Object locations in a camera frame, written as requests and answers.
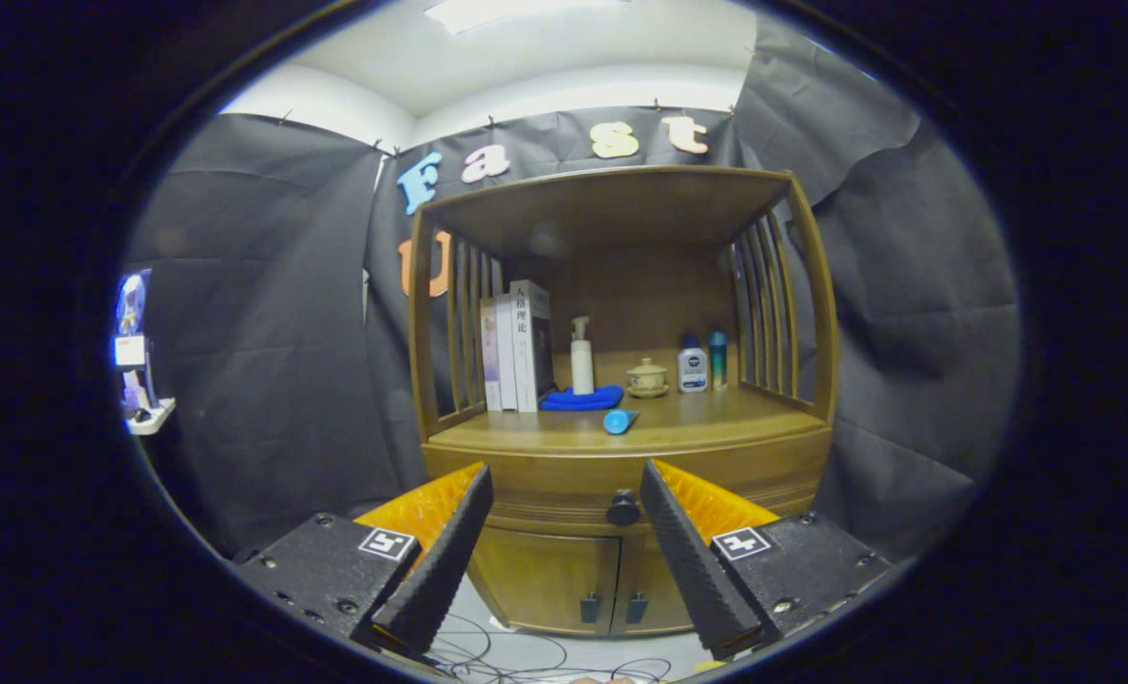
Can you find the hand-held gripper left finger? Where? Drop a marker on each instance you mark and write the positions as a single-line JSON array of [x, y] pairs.
[[440, 560]]

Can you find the wooden cabinet door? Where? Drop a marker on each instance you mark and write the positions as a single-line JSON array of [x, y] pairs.
[[649, 594], [544, 579]]

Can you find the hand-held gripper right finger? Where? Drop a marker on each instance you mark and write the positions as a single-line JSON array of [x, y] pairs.
[[697, 560]]

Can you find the wooden countertop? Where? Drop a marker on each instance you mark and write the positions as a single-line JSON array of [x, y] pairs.
[[706, 413]]

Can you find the white book with dark cover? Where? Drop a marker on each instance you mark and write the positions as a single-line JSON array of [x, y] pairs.
[[533, 347]]

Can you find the slim teal bottle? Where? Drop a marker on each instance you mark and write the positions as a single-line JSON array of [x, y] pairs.
[[717, 361]]

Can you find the thin purple book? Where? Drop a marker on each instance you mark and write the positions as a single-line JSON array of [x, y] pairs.
[[488, 361]]

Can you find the white stand with screen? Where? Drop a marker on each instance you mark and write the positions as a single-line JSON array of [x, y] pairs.
[[134, 351]]

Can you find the lidded ceramic teacup with saucer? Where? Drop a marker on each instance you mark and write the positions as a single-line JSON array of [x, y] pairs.
[[647, 378]]

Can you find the white pump bottle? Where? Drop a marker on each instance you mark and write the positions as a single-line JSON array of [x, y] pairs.
[[582, 366]]

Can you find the blue gradient cosmetic tube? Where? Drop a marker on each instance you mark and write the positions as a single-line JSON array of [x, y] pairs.
[[619, 421]]

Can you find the wooden cabinet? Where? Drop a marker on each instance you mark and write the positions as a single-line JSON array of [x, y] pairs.
[[621, 209]]

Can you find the thin white book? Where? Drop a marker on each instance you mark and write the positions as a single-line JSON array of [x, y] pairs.
[[506, 356]]

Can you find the wooden drawer with black knob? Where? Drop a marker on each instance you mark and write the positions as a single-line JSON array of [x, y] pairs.
[[564, 484]]

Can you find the blue cloth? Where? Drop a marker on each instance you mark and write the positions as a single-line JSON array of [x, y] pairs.
[[578, 400]]

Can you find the white lotion bottle blue cap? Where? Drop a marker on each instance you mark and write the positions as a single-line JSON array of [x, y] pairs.
[[693, 369]]

